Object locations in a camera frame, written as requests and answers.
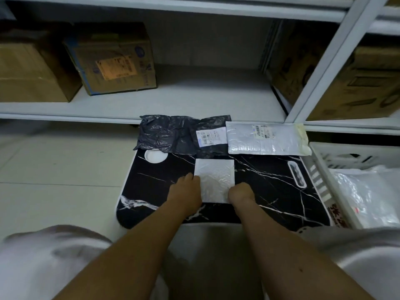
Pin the person's left hand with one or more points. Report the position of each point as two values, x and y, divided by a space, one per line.
186 193

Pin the person's right hand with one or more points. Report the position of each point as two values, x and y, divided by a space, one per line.
242 195

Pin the small white bubble mailer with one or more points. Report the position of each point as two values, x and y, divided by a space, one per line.
215 174

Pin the dark grey labelled bag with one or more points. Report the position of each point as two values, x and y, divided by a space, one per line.
215 149

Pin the narrow white mailer taped end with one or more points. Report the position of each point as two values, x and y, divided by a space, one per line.
265 142

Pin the white plastic basket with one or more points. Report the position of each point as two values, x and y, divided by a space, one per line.
322 159

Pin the white metal shelf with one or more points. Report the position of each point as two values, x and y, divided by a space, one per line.
203 96

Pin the person's right forearm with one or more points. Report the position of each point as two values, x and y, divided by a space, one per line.
290 259

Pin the person's left forearm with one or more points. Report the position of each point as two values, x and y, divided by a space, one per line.
131 259

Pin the person's white shorts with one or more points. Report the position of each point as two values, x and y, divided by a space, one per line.
37 262

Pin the black marble lap table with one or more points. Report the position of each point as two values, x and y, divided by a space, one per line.
275 190

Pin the cardboard box with orange label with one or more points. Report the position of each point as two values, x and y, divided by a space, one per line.
112 59

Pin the cardboard box with black print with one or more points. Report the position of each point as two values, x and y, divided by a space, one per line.
359 87

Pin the plain brown cardboard box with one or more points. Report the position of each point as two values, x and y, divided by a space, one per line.
31 71

